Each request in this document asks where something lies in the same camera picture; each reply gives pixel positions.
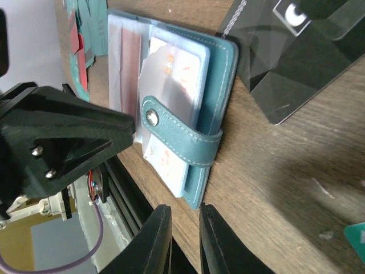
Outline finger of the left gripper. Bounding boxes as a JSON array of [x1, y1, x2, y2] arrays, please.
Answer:
[[1, 82, 134, 220]]

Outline black VIP card centre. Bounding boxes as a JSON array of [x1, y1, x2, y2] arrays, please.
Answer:
[[219, 0, 364, 125]]

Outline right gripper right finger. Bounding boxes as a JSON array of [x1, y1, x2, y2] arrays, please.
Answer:
[[199, 203, 273, 274]]

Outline teal VIP card left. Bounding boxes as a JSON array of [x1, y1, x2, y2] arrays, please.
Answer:
[[63, 0, 108, 56]]

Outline red card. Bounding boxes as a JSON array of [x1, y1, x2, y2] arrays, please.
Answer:
[[120, 29, 141, 117], [68, 8, 95, 97]]

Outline white floral VIP card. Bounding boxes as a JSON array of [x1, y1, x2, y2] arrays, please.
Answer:
[[139, 31, 210, 198]]

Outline blue leather card holder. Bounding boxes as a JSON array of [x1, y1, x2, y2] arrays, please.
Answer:
[[107, 9, 238, 209]]

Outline teal vip card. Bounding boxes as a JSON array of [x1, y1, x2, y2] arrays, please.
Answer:
[[63, 0, 108, 56], [344, 222, 365, 262]]

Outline red card front left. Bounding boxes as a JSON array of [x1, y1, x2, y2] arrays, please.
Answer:
[[68, 8, 95, 97]]

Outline teal VIP card centre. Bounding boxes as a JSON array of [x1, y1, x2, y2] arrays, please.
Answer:
[[344, 222, 365, 262]]

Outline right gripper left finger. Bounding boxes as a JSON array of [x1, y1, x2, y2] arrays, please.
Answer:
[[101, 204, 172, 274]]

